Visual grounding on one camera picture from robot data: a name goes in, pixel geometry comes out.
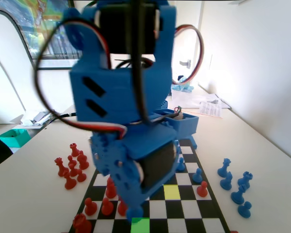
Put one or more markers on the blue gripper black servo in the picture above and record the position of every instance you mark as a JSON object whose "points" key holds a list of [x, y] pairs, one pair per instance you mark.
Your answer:
{"points": [[157, 167]]}

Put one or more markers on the blue pawn moved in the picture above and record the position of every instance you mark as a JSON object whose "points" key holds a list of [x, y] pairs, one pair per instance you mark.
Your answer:
{"points": [[134, 214]]}

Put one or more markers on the red chess rook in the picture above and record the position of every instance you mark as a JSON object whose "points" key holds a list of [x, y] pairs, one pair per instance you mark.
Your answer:
{"points": [[74, 150], [81, 224]]}

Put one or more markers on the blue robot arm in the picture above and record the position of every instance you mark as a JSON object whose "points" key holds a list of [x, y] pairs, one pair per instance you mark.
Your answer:
{"points": [[121, 92]]}

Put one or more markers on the red chess bishop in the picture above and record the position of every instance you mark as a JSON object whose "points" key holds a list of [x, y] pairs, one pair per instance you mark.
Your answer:
{"points": [[110, 190]]}

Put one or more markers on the red chess pawn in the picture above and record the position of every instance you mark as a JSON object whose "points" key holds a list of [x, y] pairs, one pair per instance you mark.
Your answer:
{"points": [[81, 176], [73, 171], [90, 208], [71, 160], [107, 208], [202, 190]]}

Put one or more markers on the blue chess pawn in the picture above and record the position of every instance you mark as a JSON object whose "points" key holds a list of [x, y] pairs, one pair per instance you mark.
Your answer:
{"points": [[244, 210], [181, 166], [197, 177]]}

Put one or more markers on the black white chessboard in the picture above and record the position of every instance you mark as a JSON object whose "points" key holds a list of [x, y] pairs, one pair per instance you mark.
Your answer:
{"points": [[184, 208]]}

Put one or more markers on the captured red chess pieces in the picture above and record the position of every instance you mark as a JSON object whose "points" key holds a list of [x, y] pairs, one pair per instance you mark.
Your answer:
{"points": [[69, 183]]}

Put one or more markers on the red chess queen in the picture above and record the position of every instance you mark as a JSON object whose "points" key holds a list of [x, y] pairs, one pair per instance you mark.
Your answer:
{"points": [[60, 168]]}

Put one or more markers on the blue chess queen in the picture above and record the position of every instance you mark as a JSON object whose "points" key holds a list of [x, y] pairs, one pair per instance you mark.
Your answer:
{"points": [[224, 168]]}

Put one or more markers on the blue chess knight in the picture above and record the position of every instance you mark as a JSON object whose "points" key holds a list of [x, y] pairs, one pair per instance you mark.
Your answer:
{"points": [[226, 182]]}

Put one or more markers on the blue chess bishop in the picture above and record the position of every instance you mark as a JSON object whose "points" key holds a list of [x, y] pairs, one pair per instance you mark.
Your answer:
{"points": [[238, 195]]}

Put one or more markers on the blue chess rook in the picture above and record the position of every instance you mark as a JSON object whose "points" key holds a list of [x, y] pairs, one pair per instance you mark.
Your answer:
{"points": [[245, 180]]}

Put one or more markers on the clear plastic bag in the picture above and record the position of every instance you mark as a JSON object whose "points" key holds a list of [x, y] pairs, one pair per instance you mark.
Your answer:
{"points": [[189, 99]]}

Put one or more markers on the printed paper leaflet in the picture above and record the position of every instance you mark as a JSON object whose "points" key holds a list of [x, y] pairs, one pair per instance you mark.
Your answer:
{"points": [[211, 109]]}

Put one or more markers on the white paper sheets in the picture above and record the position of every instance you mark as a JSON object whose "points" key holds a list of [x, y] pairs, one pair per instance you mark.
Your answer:
{"points": [[224, 103]]}

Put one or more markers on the cardboard tray with papers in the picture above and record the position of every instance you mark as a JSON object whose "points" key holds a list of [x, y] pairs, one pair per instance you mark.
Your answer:
{"points": [[31, 119]]}

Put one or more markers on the green plastic bin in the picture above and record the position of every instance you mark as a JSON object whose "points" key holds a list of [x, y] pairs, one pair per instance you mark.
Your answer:
{"points": [[13, 139]]}

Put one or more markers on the white door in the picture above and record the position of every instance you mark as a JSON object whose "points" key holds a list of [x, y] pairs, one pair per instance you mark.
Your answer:
{"points": [[189, 14]]}

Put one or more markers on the black framed poster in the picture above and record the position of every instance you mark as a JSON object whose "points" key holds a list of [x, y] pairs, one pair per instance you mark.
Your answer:
{"points": [[38, 24]]}

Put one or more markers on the white arched panel dark edge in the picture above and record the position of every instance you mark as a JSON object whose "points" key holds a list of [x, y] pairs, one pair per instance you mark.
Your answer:
{"points": [[4, 36]]}

